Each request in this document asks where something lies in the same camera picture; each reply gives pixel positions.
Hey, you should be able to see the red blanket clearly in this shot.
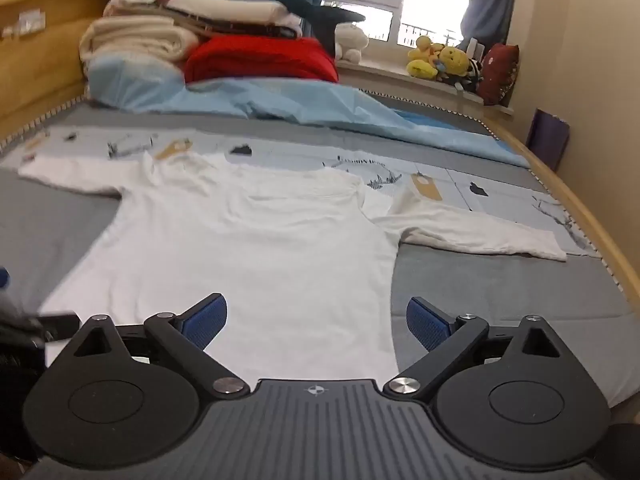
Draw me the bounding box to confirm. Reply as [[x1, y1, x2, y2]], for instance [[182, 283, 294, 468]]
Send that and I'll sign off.
[[182, 35, 340, 85]]

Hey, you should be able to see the purple box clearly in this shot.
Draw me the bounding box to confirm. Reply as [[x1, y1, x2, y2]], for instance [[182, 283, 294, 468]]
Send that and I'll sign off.
[[525, 108, 572, 173]]

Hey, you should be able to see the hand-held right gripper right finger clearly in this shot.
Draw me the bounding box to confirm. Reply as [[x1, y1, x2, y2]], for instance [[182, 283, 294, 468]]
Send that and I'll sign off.
[[383, 296, 567, 402]]

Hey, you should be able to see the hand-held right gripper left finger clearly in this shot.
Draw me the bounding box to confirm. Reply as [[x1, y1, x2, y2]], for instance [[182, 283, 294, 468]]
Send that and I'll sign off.
[[74, 292, 251, 399]]

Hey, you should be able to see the yellow duck plush toy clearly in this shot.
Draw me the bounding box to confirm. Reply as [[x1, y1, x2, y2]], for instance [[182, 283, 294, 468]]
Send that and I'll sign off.
[[406, 35, 447, 80]]

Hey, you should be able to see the light blue quilt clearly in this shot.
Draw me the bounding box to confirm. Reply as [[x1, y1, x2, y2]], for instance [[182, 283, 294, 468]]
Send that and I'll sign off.
[[86, 54, 531, 168]]

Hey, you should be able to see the white headboard socket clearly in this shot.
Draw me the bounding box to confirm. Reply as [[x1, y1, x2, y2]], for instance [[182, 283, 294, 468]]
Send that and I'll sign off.
[[16, 10, 47, 30]]

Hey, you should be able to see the white plush toy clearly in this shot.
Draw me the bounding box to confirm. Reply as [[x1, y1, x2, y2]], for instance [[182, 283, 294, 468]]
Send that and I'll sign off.
[[334, 22, 369, 64]]

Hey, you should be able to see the white towel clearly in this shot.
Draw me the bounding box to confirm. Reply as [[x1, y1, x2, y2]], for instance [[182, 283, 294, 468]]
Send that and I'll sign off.
[[17, 152, 568, 385]]

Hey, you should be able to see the cream folded blanket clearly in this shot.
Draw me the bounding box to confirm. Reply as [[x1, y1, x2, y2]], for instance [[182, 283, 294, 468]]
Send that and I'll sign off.
[[80, 15, 201, 68]]

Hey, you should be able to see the round yellow plush toy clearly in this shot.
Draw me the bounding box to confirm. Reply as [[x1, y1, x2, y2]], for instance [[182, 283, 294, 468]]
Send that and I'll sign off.
[[439, 45, 474, 83]]

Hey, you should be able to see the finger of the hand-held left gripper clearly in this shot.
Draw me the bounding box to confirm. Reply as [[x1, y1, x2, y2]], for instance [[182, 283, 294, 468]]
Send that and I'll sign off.
[[37, 312, 82, 343]]

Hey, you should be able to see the white folded blanket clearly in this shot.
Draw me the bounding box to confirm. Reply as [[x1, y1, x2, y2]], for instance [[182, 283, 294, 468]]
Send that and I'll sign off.
[[167, 0, 303, 41]]

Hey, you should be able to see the dark red bag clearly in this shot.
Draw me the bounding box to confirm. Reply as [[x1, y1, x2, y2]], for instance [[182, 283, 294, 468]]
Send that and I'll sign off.
[[477, 43, 521, 107]]

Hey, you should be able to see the wooden bed side rail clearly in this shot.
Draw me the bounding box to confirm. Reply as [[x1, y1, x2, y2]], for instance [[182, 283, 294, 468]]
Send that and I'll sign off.
[[492, 119, 640, 313]]

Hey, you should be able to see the wooden headboard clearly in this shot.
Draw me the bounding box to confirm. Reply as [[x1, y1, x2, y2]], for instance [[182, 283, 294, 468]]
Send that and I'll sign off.
[[0, 0, 128, 137]]

